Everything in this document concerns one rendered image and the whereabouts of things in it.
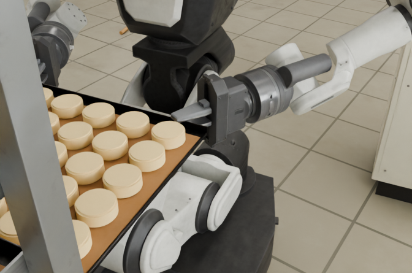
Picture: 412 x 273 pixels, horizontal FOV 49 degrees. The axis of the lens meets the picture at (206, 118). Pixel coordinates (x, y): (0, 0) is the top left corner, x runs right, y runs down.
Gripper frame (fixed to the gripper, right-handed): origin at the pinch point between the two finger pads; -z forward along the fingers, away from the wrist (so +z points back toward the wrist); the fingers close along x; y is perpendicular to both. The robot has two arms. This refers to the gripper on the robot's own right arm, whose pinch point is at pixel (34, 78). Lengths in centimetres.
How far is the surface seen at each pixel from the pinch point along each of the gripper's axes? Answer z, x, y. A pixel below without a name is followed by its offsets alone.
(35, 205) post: -53, 17, 16
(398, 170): 41, -62, 102
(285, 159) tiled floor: 70, -77, 70
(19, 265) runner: -52, 10, 13
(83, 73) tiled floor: 155, -77, -24
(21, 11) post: -51, 30, 17
